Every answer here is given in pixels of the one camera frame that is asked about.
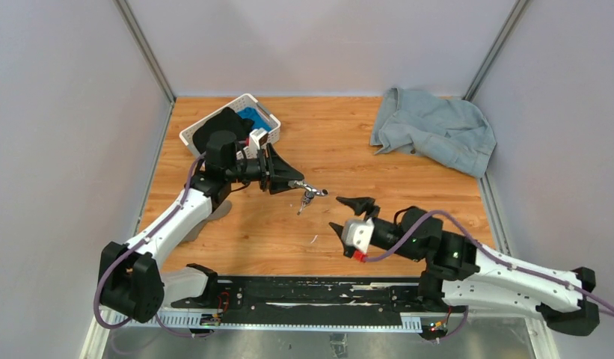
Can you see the blue cloth in basket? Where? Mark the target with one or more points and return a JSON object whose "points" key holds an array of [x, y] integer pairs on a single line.
{"points": [[252, 116]]}

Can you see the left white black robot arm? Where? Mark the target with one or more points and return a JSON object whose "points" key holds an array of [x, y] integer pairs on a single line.
{"points": [[130, 279]]}

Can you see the grey-blue denim garment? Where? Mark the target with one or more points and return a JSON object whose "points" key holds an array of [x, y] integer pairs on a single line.
{"points": [[452, 132]]}

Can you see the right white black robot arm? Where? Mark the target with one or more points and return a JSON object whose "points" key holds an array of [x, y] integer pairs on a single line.
{"points": [[462, 272]]}

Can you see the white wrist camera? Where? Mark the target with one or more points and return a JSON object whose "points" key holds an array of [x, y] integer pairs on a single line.
{"points": [[258, 138], [357, 233]]}

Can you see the black cloth in basket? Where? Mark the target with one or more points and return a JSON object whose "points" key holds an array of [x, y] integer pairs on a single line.
{"points": [[226, 120]]}

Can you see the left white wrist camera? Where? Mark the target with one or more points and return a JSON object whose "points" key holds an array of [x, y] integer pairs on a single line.
{"points": [[258, 138]]}

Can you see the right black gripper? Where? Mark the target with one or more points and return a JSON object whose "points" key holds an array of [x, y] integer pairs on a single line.
{"points": [[360, 204]]}

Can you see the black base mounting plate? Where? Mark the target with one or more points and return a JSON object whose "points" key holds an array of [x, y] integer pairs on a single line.
{"points": [[316, 302]]}

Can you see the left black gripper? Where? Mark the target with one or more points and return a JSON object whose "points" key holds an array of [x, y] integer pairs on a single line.
{"points": [[276, 178]]}

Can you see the chrome water faucet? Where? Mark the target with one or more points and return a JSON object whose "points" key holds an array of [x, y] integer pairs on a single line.
{"points": [[309, 194]]}

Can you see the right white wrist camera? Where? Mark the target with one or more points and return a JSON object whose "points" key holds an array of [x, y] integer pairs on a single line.
{"points": [[357, 233]]}

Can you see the white plastic basket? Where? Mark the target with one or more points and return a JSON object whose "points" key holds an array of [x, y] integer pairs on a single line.
{"points": [[268, 121]]}

